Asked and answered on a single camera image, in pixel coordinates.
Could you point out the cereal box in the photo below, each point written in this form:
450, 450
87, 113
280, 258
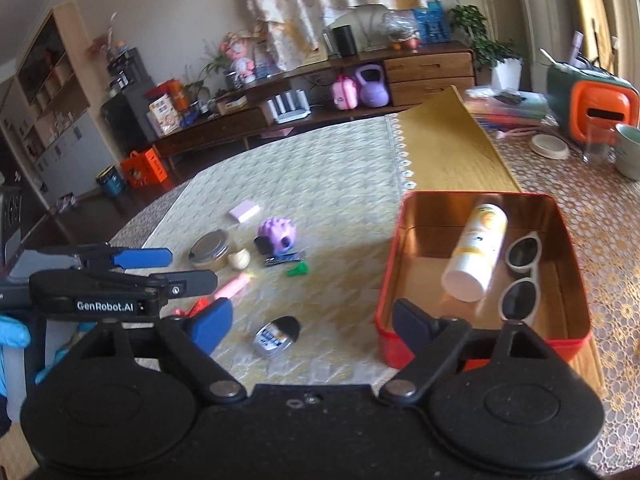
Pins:
164, 115

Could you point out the orange storage box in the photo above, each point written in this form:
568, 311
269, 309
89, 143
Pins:
145, 167

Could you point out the small cardboard box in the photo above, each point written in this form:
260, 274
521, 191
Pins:
232, 104

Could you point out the black mini fridge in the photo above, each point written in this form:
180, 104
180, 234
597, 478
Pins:
125, 115

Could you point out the dark wooden tv cabinet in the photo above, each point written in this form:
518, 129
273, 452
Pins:
430, 67

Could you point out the pale yellow woven table mat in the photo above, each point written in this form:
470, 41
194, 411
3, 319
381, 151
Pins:
325, 185

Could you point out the yellow floral curtain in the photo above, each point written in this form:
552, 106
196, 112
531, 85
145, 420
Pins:
310, 0

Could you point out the beige lace tablecloth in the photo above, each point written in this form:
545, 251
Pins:
600, 240

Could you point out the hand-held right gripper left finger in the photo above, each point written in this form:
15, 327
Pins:
212, 327

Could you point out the black coffee machine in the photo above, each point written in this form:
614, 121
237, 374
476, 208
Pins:
127, 67

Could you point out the white frame sunglasses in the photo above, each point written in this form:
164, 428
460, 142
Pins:
522, 252

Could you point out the clear drinking glass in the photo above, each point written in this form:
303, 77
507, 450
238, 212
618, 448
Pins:
600, 145

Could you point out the pink eraser block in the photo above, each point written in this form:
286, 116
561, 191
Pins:
245, 211

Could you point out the clear plastic bag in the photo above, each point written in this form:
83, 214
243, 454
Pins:
400, 25

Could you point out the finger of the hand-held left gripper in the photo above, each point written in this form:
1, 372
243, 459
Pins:
195, 282
142, 258

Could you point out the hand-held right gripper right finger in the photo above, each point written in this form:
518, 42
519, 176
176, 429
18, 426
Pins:
412, 322

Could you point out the garlic bulb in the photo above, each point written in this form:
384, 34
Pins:
239, 258

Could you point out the wooden wall shelf cabinet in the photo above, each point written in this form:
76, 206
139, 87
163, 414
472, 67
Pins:
50, 90

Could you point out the potted green plant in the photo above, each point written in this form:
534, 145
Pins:
475, 25

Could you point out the small leafy plant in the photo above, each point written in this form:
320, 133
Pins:
210, 65

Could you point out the white yellow spray bottle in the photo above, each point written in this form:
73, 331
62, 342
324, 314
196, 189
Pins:
475, 255

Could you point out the person's left hand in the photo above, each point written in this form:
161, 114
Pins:
12, 332

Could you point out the golden window curtain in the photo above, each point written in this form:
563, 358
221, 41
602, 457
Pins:
595, 10

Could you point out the glass jar with metal lid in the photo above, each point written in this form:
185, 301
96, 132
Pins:
210, 246

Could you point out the orange bottle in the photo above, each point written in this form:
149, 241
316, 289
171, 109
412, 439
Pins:
178, 95

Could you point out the white router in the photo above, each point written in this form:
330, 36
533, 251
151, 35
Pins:
287, 107

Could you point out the small green plastic piece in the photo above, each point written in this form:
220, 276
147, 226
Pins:
297, 270

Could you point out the blue bucket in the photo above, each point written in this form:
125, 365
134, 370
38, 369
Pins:
111, 182

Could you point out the pink doll figure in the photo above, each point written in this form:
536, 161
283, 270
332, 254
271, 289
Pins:
240, 57

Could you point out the white round lid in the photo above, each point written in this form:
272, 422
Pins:
550, 146

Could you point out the stack of books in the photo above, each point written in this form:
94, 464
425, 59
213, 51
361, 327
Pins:
515, 107

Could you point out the purple spiky toy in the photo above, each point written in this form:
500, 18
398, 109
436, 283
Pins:
277, 232

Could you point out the gold table mat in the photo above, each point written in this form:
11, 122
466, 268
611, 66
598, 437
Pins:
450, 145

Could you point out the green orange appliance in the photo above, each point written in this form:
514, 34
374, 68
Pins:
595, 105

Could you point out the red metal tin box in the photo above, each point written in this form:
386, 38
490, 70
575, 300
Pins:
425, 245

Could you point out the pale green mug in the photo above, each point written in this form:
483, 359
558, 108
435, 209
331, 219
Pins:
630, 155

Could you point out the blue box pack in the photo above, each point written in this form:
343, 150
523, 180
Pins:
430, 22

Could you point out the purple kettlebell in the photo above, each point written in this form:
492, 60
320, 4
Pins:
372, 90

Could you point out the black speaker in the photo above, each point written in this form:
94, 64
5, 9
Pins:
346, 41

